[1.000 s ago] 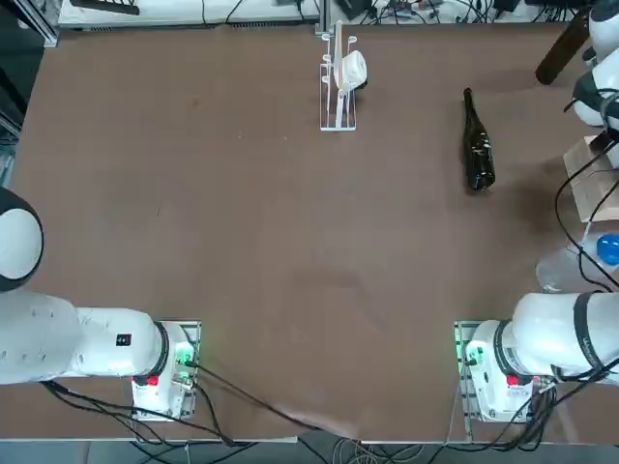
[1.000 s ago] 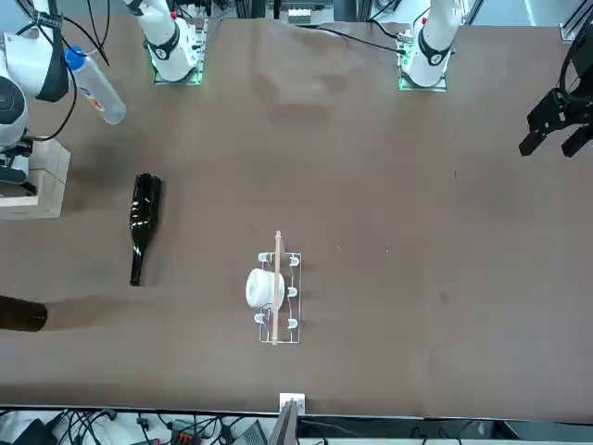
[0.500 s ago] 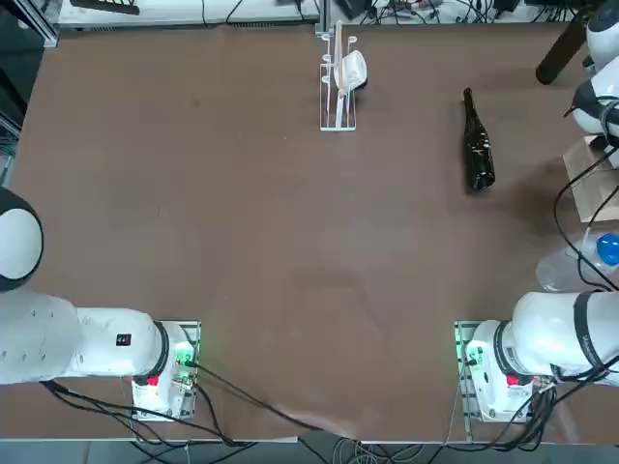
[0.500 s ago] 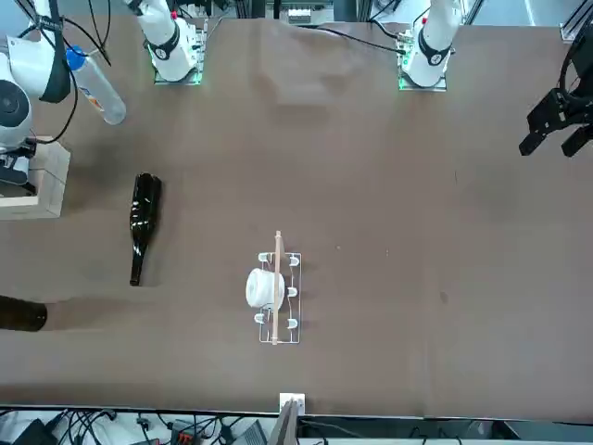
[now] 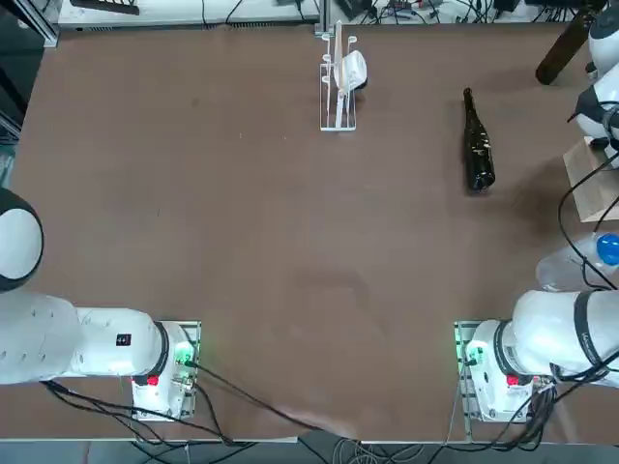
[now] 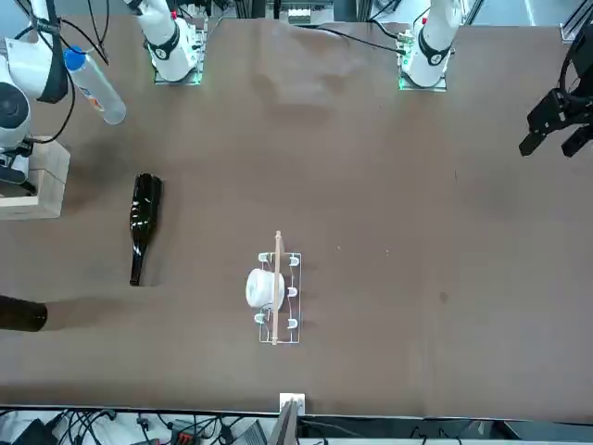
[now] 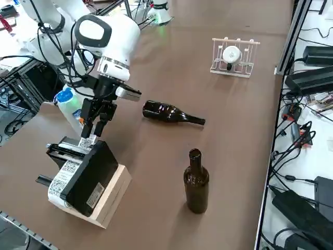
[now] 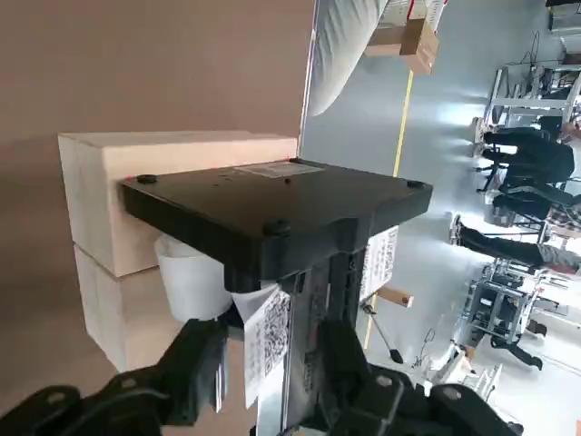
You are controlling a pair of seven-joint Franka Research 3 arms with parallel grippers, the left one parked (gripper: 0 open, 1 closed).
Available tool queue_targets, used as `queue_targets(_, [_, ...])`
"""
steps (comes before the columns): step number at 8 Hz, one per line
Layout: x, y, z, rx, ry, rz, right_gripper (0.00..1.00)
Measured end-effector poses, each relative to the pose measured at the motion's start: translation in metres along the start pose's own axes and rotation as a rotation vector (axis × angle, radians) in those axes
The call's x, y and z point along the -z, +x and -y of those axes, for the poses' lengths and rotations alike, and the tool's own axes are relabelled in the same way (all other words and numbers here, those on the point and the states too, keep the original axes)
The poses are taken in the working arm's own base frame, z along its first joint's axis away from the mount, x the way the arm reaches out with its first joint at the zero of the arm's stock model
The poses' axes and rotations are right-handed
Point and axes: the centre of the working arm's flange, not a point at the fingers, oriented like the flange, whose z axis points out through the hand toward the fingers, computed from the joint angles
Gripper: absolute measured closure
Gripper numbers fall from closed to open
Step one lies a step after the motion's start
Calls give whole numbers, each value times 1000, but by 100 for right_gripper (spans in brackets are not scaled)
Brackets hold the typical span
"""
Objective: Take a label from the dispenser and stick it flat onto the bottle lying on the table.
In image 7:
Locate white printed label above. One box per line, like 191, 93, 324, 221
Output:
78, 134, 96, 149

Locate clear plastic bottle blue cap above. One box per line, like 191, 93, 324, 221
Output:
53, 87, 88, 138

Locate black glass wine bottle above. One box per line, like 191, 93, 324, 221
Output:
142, 100, 206, 127

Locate black label dispenser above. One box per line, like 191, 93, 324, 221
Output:
36, 135, 119, 218

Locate red tool handle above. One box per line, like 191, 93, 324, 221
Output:
0, 14, 12, 33

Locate aluminium camera post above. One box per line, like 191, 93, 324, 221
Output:
274, 0, 313, 76

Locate black frame cart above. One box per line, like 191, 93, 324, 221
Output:
0, 56, 66, 115

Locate aluminium table edge rail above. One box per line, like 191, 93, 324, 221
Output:
0, 209, 60, 250

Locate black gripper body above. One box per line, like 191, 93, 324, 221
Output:
87, 76, 119, 105

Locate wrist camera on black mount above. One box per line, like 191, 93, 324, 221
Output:
115, 83, 143, 103

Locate white cup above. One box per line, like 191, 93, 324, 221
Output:
222, 45, 241, 65

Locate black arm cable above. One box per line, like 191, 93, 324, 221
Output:
36, 20, 102, 105

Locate large black power adapter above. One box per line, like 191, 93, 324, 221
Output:
272, 189, 333, 250

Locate brown glass wine bottle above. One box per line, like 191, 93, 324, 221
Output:
183, 148, 210, 215

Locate red black device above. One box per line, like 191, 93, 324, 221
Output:
282, 103, 302, 122

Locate white label roll strip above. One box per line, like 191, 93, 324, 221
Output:
47, 158, 84, 209

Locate tangled black cables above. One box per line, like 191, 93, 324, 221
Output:
267, 88, 321, 188

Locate light wooden box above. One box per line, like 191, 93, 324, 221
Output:
52, 164, 133, 230

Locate orange black tool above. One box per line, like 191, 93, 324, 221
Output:
291, 121, 317, 148

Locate white wire cup rack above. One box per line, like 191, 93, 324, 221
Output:
210, 37, 261, 79

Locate black flat box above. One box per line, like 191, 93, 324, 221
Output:
313, 176, 333, 217

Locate black ribbed power adapter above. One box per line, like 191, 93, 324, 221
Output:
285, 66, 333, 96

